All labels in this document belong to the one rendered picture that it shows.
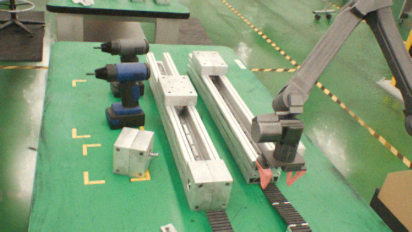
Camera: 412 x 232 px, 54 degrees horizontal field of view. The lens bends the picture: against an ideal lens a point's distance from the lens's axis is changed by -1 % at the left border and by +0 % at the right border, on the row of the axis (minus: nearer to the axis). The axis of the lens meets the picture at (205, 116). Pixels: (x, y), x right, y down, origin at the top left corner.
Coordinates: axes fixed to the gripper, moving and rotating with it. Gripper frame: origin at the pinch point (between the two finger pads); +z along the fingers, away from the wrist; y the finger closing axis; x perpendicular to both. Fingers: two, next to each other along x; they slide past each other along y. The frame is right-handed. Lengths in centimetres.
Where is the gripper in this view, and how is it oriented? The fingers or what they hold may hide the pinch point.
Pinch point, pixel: (276, 183)
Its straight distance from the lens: 113.3
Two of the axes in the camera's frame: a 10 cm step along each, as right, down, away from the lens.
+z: -1.3, 8.6, 4.8
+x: 2.9, 5.0, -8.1
